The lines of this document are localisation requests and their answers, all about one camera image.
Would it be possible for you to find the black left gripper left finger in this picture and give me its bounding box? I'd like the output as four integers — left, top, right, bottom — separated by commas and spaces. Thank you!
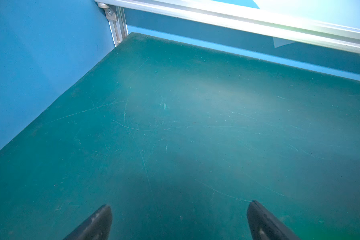
64, 205, 113, 240

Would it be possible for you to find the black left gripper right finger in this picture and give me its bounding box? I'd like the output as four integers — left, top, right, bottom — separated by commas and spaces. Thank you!
247, 200, 300, 240

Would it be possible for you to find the horizontal aluminium frame rail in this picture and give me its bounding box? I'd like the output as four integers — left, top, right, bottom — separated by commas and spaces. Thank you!
97, 1, 360, 54

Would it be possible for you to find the left aluminium frame post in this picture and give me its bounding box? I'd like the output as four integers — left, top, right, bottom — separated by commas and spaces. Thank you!
97, 2, 129, 47

